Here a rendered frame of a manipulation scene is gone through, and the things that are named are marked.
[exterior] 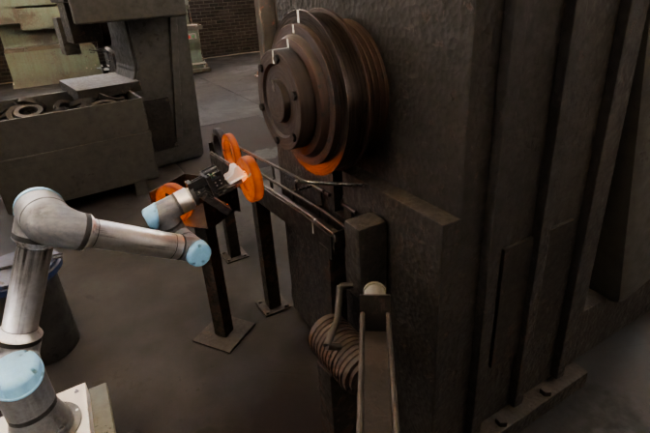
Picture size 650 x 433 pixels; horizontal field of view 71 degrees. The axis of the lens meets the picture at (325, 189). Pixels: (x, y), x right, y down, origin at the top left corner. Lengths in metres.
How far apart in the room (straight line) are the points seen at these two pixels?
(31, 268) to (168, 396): 0.83
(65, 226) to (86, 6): 2.62
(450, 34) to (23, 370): 1.29
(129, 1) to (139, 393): 2.70
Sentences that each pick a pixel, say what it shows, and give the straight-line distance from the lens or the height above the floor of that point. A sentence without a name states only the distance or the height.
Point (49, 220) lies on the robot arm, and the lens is 1.28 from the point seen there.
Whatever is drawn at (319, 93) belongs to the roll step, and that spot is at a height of 1.16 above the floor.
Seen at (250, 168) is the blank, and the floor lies 0.88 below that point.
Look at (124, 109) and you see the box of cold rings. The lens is 3.63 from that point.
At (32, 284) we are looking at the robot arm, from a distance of 1.45.
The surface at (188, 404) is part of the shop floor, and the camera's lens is 1.96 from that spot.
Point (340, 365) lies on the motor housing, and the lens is 1.27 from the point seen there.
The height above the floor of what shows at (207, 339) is 0.01.
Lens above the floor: 1.40
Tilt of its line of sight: 24 degrees down
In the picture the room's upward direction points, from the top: 4 degrees counter-clockwise
